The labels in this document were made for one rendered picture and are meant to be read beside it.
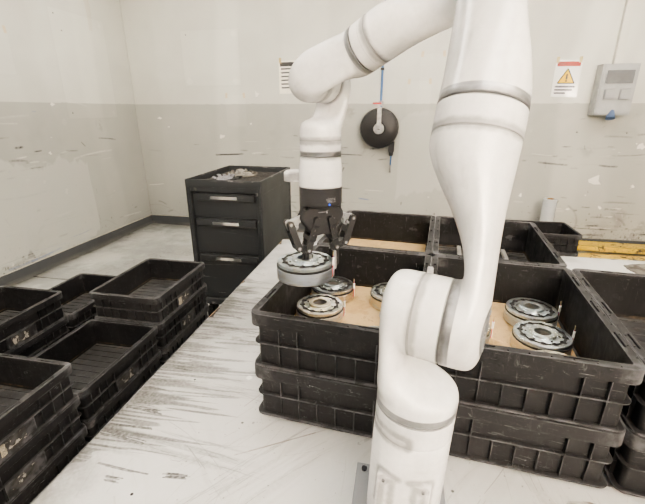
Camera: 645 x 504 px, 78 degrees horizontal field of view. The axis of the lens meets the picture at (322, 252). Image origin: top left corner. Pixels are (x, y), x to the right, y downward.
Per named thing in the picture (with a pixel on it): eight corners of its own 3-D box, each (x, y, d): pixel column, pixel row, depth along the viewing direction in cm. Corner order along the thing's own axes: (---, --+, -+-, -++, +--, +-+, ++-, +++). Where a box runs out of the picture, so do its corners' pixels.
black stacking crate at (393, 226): (426, 298, 102) (430, 256, 98) (316, 284, 110) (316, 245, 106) (431, 249, 138) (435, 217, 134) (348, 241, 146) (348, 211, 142)
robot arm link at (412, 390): (373, 283, 40) (362, 420, 46) (473, 306, 36) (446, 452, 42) (400, 255, 47) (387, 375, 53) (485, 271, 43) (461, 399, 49)
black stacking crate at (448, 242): (557, 314, 94) (567, 269, 90) (428, 298, 102) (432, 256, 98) (527, 257, 130) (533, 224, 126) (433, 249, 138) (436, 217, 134)
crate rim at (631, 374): (647, 387, 55) (652, 372, 54) (422, 352, 63) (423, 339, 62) (567, 277, 91) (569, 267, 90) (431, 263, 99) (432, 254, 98)
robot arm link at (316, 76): (275, 67, 63) (339, 13, 53) (312, 71, 69) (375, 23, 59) (289, 110, 63) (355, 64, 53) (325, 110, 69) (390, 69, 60)
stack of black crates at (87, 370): (102, 481, 128) (80, 394, 116) (23, 466, 133) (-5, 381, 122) (170, 398, 164) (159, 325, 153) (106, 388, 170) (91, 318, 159)
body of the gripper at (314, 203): (306, 186, 65) (306, 242, 68) (352, 183, 68) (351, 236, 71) (290, 180, 71) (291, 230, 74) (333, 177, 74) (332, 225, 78)
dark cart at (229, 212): (268, 327, 246) (260, 181, 215) (200, 320, 254) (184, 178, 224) (293, 287, 301) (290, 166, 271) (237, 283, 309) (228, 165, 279)
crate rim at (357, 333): (422, 352, 63) (423, 339, 62) (248, 325, 70) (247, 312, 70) (430, 263, 99) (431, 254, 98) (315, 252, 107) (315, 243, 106)
